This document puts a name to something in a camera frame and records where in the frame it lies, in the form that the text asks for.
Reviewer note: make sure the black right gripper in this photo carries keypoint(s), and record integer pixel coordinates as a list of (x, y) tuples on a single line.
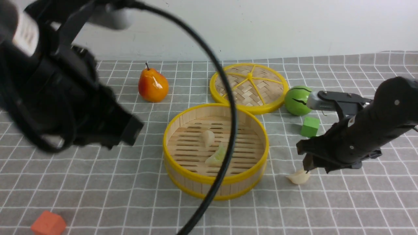
[(334, 151)]

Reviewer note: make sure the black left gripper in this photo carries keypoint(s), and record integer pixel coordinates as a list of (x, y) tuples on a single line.
[(60, 102)]

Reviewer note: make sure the white dumpling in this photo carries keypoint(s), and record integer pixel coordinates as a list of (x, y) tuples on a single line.
[(208, 138), (299, 177)]

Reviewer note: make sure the pale green dumpling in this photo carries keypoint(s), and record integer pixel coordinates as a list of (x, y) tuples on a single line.
[(217, 158)]

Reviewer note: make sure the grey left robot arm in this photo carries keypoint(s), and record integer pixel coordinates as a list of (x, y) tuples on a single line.
[(56, 23)]

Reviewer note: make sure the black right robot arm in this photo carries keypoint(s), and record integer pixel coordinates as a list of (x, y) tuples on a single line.
[(364, 125)]

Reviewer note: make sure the woven bamboo steamer lid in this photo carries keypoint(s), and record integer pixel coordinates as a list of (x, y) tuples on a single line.
[(256, 88)]

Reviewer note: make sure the bamboo steamer tray yellow rim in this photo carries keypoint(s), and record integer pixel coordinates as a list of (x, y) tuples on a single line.
[(185, 153)]

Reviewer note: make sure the green foam cube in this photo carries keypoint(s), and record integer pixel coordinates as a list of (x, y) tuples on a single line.
[(310, 127)]

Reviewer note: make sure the green toy watermelon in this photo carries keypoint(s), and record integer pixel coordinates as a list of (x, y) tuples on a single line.
[(295, 100)]

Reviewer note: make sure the orange toy pear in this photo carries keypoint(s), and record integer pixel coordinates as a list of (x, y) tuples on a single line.
[(152, 86)]

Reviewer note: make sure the grey checked tablecloth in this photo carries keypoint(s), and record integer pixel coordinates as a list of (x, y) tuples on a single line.
[(126, 191)]

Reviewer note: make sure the orange foam cube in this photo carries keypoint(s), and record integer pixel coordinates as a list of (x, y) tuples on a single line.
[(49, 223)]

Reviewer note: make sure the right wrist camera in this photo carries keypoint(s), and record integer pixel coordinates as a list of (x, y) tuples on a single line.
[(344, 104)]

